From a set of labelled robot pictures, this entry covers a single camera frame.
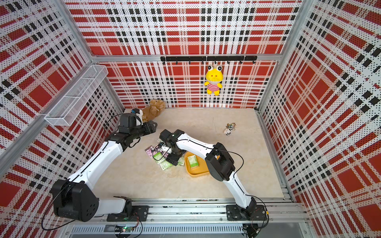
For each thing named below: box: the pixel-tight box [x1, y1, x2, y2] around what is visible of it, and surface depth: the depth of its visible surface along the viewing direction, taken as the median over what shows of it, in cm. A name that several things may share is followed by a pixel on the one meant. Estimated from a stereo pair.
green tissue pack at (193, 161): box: [187, 154, 199, 169], surface depth 91 cm
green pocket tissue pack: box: [153, 151, 164, 161], surface depth 94 cm
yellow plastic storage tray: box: [184, 151, 210, 178], surface depth 90 cm
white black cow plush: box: [222, 127, 233, 136], surface depth 107 cm
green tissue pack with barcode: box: [158, 160, 174, 171], surface depth 90 cm
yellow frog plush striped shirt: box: [204, 64, 224, 97], surface depth 95 cm
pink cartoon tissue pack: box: [144, 145, 158, 160], surface depth 96 cm
